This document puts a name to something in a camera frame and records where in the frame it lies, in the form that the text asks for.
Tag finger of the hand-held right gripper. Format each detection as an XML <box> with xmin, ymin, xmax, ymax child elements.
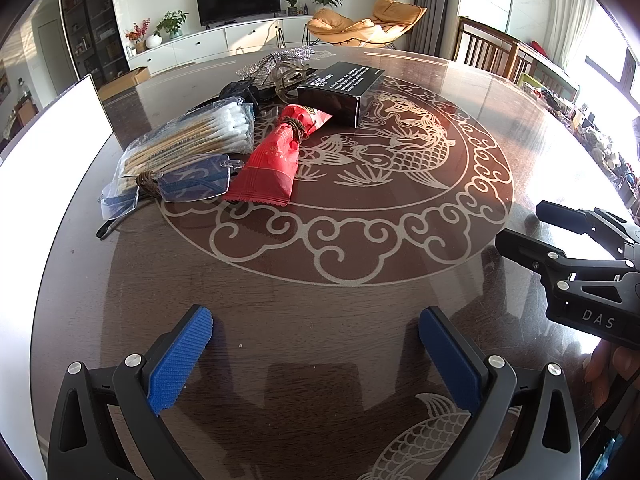
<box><xmin>536</xmin><ymin>200</ymin><xmax>627</xmax><ymax>242</ymax></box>
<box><xmin>495</xmin><ymin>227</ymin><xmax>627</xmax><ymax>287</ymax></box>

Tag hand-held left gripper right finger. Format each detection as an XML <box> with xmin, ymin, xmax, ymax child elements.
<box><xmin>419</xmin><ymin>306</ymin><xmax>583</xmax><ymax>480</ymax></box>

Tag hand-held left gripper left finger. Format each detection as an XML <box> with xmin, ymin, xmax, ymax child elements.
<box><xmin>47</xmin><ymin>305</ymin><xmax>213</xmax><ymax>480</ymax></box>

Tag rimless glasses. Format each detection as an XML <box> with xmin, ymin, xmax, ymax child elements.
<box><xmin>96</xmin><ymin>154</ymin><xmax>247</xmax><ymax>241</ymax></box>

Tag red foil packet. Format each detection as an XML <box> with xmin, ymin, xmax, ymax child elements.
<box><xmin>227</xmin><ymin>104</ymin><xmax>334</xmax><ymax>207</ymax></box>

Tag cotton swab packet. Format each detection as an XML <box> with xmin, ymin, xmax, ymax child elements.
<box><xmin>112</xmin><ymin>100</ymin><xmax>256</xmax><ymax>197</ymax></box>

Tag black mesh bow hair clip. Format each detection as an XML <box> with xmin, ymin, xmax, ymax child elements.
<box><xmin>218</xmin><ymin>80</ymin><xmax>262</xmax><ymax>112</ymax></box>

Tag person's right hand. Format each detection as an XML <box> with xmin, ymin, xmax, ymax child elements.
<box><xmin>584</xmin><ymin>339</ymin><xmax>640</xmax><ymax>386</ymax></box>

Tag pile of assorted clutter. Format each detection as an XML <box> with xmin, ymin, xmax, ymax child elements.
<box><xmin>520</xmin><ymin>57</ymin><xmax>640</xmax><ymax>201</ymax></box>

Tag wooden slatted chair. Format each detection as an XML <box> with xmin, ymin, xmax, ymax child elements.
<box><xmin>452</xmin><ymin>16</ymin><xmax>521</xmax><ymax>81</ymax></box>

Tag black printed carton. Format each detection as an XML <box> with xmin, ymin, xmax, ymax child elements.
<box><xmin>296</xmin><ymin>61</ymin><xmax>386</xmax><ymax>127</ymax></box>

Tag grey curtain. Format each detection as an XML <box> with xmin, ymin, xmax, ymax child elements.
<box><xmin>377</xmin><ymin>0</ymin><xmax>461</xmax><ymax>56</ymax></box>

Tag orange lounge chair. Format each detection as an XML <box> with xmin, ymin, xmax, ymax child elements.
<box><xmin>306</xmin><ymin>0</ymin><xmax>428</xmax><ymax>51</ymax></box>

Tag brown cardboard carton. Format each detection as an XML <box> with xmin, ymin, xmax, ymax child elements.
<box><xmin>97</xmin><ymin>66</ymin><xmax>151</xmax><ymax>101</ymax></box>

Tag translucent brown hair claw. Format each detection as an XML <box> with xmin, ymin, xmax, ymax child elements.
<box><xmin>271</xmin><ymin>62</ymin><xmax>313</xmax><ymax>106</ymax></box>

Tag silver glitter hair accessory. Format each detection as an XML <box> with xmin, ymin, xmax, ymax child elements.
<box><xmin>237</xmin><ymin>46</ymin><xmax>316</xmax><ymax>79</ymax></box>

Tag white television cabinet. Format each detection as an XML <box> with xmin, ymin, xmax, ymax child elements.
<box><xmin>125</xmin><ymin>15</ymin><xmax>321</xmax><ymax>73</ymax></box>

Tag red flower plant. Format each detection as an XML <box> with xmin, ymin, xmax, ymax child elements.
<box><xmin>125</xmin><ymin>19</ymin><xmax>151</xmax><ymax>54</ymax></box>

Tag green leafy potted plant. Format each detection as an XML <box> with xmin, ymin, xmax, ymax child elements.
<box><xmin>154</xmin><ymin>10</ymin><xmax>190</xmax><ymax>40</ymax></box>

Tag dark glass display cabinet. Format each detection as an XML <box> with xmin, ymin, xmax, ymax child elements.
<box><xmin>59</xmin><ymin>0</ymin><xmax>128</xmax><ymax>81</ymax></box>

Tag black flat television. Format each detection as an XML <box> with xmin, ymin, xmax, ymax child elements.
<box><xmin>195</xmin><ymin>0</ymin><xmax>282</xmax><ymax>27</ymax></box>

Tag brown hair tie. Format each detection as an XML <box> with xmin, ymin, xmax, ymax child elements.
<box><xmin>137</xmin><ymin>170</ymin><xmax>162</xmax><ymax>196</ymax></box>
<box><xmin>277</xmin><ymin>116</ymin><xmax>307</xmax><ymax>141</ymax></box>

